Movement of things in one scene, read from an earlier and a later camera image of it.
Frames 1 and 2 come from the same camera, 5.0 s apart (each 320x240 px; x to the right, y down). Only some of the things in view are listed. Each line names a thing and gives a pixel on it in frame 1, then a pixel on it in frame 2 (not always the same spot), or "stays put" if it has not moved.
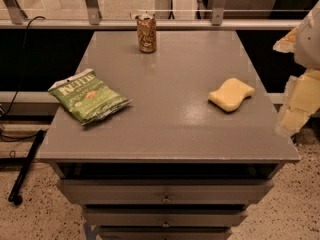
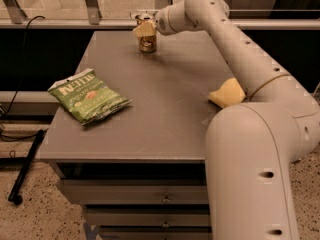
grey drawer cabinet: [169, 165] stays put
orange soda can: [147, 32] stays put
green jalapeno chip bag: [88, 97] stays put
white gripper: [309, 40] → [162, 24]
